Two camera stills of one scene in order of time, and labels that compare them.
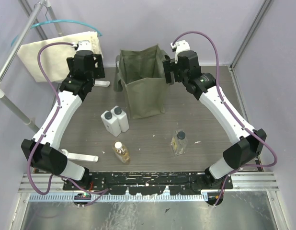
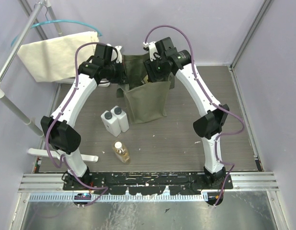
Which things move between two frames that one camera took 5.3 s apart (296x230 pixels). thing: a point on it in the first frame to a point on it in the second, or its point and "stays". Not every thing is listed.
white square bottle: [111, 123] stays
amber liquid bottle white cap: [121, 151] stays
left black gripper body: [99, 69] to [124, 73]
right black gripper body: [170, 65] to [156, 69]
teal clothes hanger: [40, 23] stays
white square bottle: [122, 118] stays
